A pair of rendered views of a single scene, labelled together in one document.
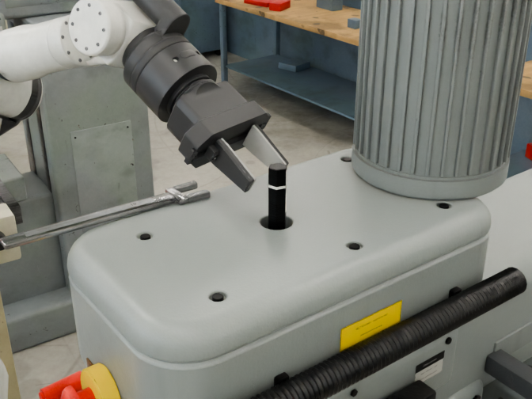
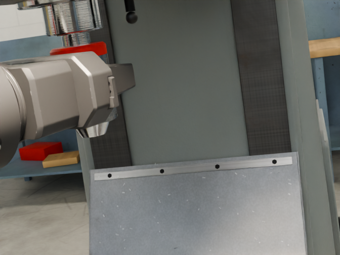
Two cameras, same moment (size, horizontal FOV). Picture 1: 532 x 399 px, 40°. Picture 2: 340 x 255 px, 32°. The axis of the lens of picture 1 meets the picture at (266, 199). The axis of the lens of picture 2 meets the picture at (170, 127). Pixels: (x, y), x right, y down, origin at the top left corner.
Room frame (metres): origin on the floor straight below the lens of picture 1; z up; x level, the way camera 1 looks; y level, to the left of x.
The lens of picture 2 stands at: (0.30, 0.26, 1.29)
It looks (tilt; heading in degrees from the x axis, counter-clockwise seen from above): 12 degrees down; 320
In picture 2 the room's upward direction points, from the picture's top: 9 degrees counter-clockwise
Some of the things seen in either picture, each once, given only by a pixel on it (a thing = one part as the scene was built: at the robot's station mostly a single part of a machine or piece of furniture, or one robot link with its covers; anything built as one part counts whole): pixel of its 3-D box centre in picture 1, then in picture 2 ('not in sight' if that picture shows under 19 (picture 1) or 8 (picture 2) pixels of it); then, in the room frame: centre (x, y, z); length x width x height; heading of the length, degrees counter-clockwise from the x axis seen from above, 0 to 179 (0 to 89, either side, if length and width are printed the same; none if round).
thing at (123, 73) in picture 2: not in sight; (111, 81); (0.70, -0.02, 1.24); 0.06 x 0.02 x 0.03; 104
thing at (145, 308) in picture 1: (286, 276); not in sight; (0.74, -0.02, 1.81); 0.47 x 0.26 x 0.16; 127
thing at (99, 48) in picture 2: not in sight; (78, 51); (0.73, -0.01, 1.26); 0.05 x 0.05 x 0.01
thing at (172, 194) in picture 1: (109, 214); not in sight; (0.74, 0.18, 1.89); 0.24 x 0.04 x 0.01; 124
